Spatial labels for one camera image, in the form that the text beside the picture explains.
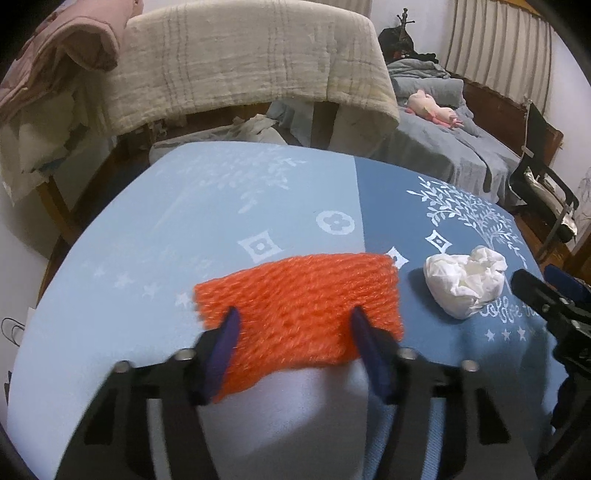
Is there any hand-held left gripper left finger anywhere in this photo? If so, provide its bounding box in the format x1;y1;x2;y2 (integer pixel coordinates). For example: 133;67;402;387
54;306;242;480

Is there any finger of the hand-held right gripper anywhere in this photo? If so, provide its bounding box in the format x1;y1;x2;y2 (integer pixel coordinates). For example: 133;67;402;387
544;265;591;308
510;269;591;365

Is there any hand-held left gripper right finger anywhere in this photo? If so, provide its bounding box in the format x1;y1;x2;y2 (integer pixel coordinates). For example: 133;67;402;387
349;306;541;480

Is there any white tissue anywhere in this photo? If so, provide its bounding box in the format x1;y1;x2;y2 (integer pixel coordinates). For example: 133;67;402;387
424;246;508;319

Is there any orange foam net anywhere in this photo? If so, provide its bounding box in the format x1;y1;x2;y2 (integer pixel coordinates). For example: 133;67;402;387
193;253;403;403

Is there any silver cushion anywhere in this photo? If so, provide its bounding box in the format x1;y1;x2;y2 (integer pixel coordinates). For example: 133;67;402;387
524;168;578;237

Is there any blue printed tablecloth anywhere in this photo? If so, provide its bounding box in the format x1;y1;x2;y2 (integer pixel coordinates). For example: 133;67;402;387
7;142;573;480

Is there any black chair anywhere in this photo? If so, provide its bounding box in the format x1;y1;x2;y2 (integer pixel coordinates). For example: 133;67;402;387
508;99;581;260

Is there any grey bed sheet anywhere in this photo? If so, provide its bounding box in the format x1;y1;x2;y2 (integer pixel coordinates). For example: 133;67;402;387
332;76;522;205

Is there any wooden bed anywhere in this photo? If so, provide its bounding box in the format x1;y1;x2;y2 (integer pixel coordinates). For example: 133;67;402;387
332;74;565;206

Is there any pink plush toy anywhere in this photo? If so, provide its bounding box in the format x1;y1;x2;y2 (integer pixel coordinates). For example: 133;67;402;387
405;90;464;129

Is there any pale cloth bundle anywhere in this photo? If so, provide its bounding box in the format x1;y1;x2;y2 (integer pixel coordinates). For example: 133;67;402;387
150;111;296;162

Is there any grey quilt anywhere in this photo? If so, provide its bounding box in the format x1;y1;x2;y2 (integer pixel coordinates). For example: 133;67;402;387
387;58;465;110

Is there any beige striped curtain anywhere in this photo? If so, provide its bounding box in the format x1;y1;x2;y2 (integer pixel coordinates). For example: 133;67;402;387
445;0;555;117
323;0;373;20

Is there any pale crumpled cloth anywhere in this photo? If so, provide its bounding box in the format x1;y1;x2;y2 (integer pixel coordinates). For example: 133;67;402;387
0;83;114;206

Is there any coat rack with dark clothes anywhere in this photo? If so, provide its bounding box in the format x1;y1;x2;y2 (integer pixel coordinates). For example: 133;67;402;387
379;7;416;61

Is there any beige blanket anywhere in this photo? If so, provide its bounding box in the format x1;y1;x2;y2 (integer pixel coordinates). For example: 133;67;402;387
104;0;400;137

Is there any pink jacket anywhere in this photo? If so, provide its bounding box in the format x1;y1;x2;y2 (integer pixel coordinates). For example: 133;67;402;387
0;0;144;117

